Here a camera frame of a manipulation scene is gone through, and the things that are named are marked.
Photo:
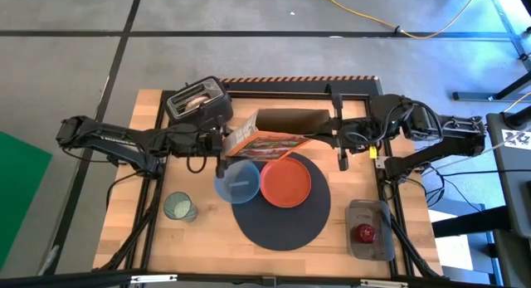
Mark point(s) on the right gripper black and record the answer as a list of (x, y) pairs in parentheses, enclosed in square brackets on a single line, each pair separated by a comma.
[(346, 134)]

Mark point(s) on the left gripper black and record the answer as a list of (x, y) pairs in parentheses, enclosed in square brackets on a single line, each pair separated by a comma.
[(209, 140)]

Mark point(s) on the orange cereal box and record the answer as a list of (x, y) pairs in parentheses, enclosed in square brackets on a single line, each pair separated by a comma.
[(265, 144)]

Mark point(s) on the red apple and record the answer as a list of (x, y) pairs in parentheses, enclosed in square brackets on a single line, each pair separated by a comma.
[(365, 234)]

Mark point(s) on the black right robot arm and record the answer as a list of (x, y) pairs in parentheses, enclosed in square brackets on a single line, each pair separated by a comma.
[(448, 134)]

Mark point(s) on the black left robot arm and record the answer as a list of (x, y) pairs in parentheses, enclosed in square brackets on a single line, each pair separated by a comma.
[(103, 136)]

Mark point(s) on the black toaster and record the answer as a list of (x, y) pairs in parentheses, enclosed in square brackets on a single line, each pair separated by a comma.
[(217, 105)]

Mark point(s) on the yellow tag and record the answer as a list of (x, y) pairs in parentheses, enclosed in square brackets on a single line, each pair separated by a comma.
[(373, 152)]

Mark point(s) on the blue translucent bowl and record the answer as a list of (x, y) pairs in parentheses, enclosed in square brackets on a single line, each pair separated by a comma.
[(238, 184)]

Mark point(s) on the orange plate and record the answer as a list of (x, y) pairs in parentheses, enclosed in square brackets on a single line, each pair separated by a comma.
[(285, 182)]

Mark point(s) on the black backboard panel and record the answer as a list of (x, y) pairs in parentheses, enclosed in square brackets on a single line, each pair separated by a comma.
[(352, 86)]

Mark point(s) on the hazard stripe tape at table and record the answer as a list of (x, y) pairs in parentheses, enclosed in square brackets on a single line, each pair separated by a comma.
[(298, 78)]

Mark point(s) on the green drinking glass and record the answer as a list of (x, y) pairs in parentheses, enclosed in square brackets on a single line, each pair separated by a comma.
[(179, 206)]

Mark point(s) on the grey plastic tray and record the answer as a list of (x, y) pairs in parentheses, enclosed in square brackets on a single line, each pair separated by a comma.
[(367, 213)]

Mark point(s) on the dark round woven placemat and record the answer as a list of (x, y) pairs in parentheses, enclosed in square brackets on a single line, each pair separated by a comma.
[(282, 230)]

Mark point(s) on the black front crossbar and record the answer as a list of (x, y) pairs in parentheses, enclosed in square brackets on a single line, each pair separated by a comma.
[(228, 280)]

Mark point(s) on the white marker sheet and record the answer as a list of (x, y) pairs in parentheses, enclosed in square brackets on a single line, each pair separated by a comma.
[(516, 138)]

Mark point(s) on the green floor mat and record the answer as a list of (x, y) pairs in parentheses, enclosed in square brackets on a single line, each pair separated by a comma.
[(20, 188)]

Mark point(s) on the grey cart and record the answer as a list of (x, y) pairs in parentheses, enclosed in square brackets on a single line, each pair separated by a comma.
[(514, 188)]

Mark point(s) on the black metal stand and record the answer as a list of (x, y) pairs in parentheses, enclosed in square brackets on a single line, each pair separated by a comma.
[(508, 24)]

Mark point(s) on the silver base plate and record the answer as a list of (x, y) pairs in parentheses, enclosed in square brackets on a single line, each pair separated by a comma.
[(381, 162)]

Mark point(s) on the black aluminium table frame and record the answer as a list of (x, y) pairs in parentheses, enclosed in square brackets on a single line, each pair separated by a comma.
[(150, 234)]

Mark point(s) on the white metal bracket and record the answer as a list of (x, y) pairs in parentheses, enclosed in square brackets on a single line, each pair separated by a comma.
[(383, 284), (153, 278)]

